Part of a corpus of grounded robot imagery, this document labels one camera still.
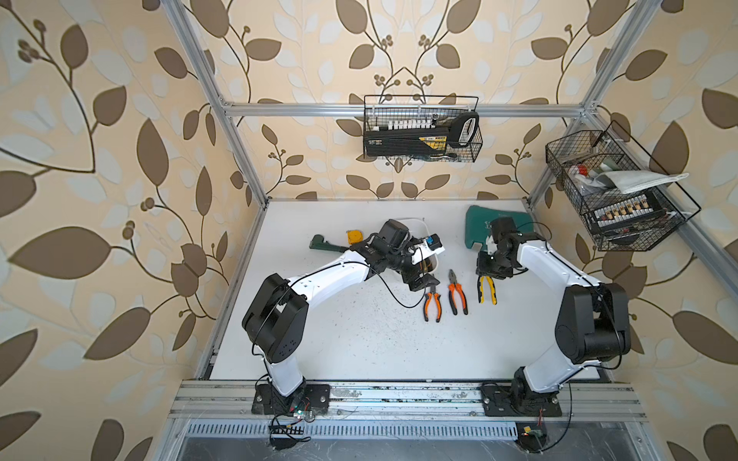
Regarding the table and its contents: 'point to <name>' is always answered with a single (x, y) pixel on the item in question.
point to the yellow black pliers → (481, 289)
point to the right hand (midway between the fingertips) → (483, 270)
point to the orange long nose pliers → (428, 299)
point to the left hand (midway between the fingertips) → (434, 267)
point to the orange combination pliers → (452, 288)
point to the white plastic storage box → (416, 227)
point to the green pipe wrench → (317, 242)
